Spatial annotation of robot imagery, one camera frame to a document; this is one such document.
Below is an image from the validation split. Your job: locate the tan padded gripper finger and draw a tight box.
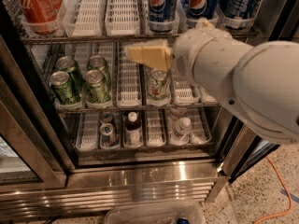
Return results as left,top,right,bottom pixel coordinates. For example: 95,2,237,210
124,39,172,71
195,18,214,29

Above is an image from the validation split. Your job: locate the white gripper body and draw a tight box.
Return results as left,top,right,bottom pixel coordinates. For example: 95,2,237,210
172,27,232,86

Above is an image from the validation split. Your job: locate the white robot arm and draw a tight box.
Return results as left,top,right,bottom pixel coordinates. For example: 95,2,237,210
125,19,299,145

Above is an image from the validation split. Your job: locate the front white green can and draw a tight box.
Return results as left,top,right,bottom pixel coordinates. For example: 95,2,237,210
148,69,171,102

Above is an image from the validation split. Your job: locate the rear silver blue can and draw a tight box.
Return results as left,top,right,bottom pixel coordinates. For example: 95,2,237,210
100,112,115,124

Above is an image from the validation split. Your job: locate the silver blue can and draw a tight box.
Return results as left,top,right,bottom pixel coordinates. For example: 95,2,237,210
100,112,115,124
99,123,118,148

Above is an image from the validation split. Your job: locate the rear left green can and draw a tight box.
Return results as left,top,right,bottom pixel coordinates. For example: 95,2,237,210
56,56,83,91

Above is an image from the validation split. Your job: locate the front silver blue can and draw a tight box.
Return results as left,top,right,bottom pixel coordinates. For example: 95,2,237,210
99,123,118,148

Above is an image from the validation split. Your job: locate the front left green can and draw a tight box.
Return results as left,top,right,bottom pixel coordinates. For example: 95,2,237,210
50,71,80,105

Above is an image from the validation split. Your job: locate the stainless steel fridge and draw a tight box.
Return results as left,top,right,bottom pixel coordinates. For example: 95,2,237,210
0,0,299,221

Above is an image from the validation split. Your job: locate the open fridge door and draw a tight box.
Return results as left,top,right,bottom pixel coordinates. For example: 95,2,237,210
229,125,279,183

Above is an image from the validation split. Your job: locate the front red coca-cola can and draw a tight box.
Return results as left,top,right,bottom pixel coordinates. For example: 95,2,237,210
18,0,57,35

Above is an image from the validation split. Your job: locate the rear clear water bottle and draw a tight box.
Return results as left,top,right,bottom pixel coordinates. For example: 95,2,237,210
170,107,187,121

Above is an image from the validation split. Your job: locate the clear water bottle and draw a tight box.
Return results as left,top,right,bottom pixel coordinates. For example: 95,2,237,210
173,118,192,146
170,107,187,121

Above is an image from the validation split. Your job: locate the front clear water bottle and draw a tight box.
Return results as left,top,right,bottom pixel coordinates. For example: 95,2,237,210
173,118,192,146

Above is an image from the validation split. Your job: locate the brown bottle white cap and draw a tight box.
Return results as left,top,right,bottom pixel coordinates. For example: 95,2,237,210
125,111,143,147

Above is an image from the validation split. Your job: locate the clear plastic bin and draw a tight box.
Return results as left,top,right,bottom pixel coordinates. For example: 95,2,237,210
104,201,206,224

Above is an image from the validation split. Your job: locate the top wire shelf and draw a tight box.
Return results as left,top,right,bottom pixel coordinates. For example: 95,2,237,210
21,34,179,45

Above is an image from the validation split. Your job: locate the wire shelf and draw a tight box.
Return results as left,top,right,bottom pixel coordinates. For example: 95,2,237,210
57,103,220,114
21,34,179,45

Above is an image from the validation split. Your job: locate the middle wire shelf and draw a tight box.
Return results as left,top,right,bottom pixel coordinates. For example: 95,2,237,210
57,103,220,114

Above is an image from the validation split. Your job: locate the orange cable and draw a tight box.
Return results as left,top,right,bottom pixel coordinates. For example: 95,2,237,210
253,156,294,224

